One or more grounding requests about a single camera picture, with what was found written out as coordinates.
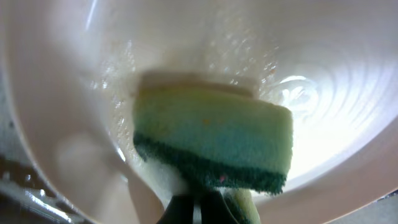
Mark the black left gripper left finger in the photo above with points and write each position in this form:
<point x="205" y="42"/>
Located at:
<point x="179" y="210"/>

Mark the pale pink plate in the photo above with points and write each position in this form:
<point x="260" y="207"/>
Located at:
<point x="70" y="70"/>

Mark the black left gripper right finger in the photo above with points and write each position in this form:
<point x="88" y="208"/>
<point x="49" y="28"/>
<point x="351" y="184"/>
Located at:
<point x="214" y="210"/>

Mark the green and yellow sponge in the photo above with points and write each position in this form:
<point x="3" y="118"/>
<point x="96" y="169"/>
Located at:
<point x="216" y="140"/>

